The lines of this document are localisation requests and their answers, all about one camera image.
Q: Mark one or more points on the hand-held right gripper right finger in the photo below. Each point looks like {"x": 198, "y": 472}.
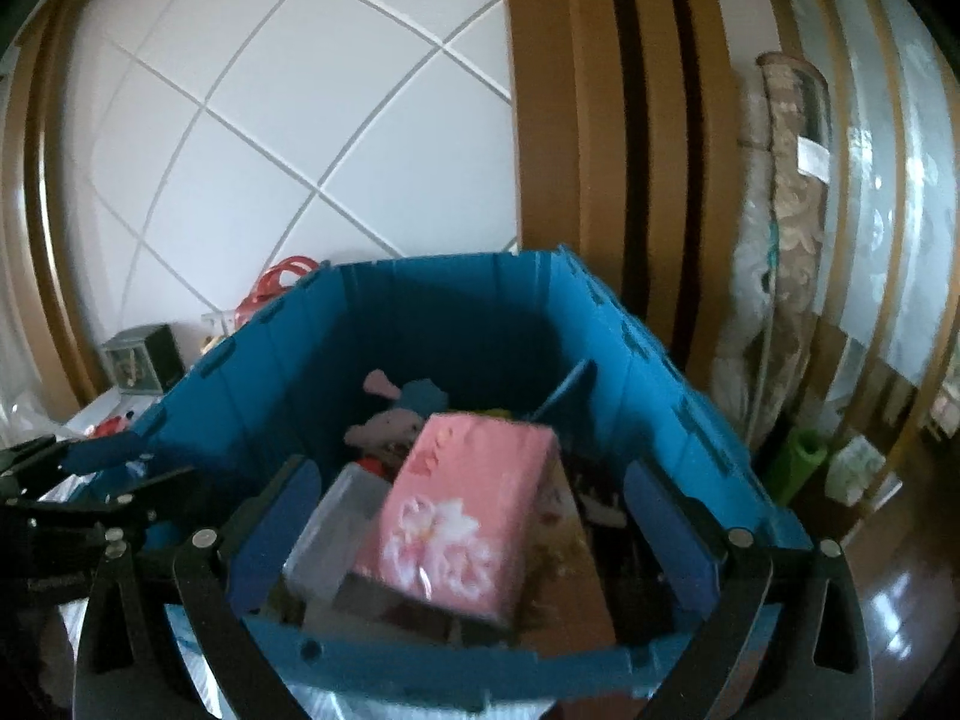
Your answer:
{"x": 675, "y": 540}

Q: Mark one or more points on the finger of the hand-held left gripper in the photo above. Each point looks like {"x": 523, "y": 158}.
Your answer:
{"x": 101, "y": 452}
{"x": 150, "y": 487}

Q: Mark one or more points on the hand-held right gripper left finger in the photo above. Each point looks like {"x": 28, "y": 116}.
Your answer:
{"x": 274, "y": 532}

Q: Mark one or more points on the pink and blue plush toy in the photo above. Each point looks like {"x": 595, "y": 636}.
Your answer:
{"x": 394, "y": 420}

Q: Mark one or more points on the pink tissue pack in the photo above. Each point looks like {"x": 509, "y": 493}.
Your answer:
{"x": 457, "y": 510}

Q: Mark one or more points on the blue plastic storage bin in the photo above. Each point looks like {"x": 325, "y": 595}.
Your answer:
{"x": 420, "y": 315}

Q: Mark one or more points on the grey desktop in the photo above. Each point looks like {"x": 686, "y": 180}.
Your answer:
{"x": 341, "y": 706}

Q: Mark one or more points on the small red object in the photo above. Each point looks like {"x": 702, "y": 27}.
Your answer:
{"x": 111, "y": 427}

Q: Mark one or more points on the clear plastic box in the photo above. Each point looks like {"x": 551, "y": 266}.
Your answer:
{"x": 337, "y": 532}

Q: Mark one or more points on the small dark clock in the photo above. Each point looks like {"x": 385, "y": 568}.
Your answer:
{"x": 142, "y": 360}

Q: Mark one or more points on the green rolled mat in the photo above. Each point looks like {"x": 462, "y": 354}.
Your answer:
{"x": 796, "y": 465}

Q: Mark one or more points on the white tissue box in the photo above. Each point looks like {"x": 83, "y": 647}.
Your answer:
{"x": 853, "y": 469}

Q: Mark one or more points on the red plastic jug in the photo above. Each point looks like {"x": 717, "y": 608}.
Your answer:
{"x": 281, "y": 281}

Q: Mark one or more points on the rolled floral carpet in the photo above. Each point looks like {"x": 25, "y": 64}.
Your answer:
{"x": 787, "y": 240}

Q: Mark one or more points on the glass partition wooden slats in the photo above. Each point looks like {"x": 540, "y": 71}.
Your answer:
{"x": 877, "y": 165}

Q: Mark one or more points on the white wall socket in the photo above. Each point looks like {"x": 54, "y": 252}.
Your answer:
{"x": 220, "y": 322}

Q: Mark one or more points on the wooden wall trim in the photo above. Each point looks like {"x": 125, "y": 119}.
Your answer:
{"x": 37, "y": 240}

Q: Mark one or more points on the wooden door frame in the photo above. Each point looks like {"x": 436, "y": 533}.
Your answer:
{"x": 570, "y": 127}

